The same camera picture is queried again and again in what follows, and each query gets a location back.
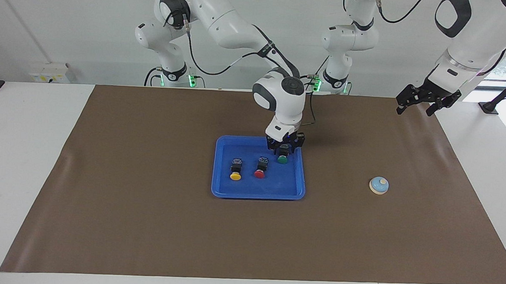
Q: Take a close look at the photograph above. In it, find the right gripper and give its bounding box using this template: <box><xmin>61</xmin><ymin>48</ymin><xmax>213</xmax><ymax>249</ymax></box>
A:
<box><xmin>266</xmin><ymin>131</ymin><xmax>306</xmax><ymax>157</ymax></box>

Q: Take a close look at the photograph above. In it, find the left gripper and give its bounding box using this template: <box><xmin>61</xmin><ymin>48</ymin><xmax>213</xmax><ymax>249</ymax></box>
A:
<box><xmin>395</xmin><ymin>78</ymin><xmax>463</xmax><ymax>119</ymax></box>

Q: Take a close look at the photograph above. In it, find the blue plastic tray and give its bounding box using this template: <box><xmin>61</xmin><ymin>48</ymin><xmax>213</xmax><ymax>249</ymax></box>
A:
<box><xmin>210</xmin><ymin>134</ymin><xmax>308</xmax><ymax>202</ymax></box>

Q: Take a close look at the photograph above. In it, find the light blue desk bell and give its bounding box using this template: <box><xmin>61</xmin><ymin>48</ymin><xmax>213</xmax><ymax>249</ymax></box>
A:
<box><xmin>368</xmin><ymin>176</ymin><xmax>390</xmax><ymax>196</ymax></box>

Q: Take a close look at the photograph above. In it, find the green push button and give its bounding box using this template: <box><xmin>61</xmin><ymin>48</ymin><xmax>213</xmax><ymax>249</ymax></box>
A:
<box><xmin>276</xmin><ymin>144</ymin><xmax>291</xmax><ymax>165</ymax></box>

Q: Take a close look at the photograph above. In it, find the red push button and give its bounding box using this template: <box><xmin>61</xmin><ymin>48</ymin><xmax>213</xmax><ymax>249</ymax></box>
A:
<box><xmin>253</xmin><ymin>156</ymin><xmax>270</xmax><ymax>180</ymax></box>

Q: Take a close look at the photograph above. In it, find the yellow push button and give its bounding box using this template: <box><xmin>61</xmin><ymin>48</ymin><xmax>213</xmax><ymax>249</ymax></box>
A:
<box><xmin>229</xmin><ymin>157</ymin><xmax>243</xmax><ymax>182</ymax></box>

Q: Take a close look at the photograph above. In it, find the black cable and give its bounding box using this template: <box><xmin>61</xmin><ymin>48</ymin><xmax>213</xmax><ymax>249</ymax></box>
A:
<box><xmin>342</xmin><ymin>0</ymin><xmax>427</xmax><ymax>26</ymax></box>
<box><xmin>180</xmin><ymin>19</ymin><xmax>304</xmax><ymax>80</ymax></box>
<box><xmin>301</xmin><ymin>55</ymin><xmax>331</xmax><ymax>128</ymax></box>
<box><xmin>143</xmin><ymin>66</ymin><xmax>163</xmax><ymax>88</ymax></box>

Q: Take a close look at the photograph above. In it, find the white wall socket box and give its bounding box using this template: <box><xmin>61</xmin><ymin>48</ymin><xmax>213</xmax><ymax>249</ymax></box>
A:
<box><xmin>28</xmin><ymin>61</ymin><xmax>72</xmax><ymax>85</ymax></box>

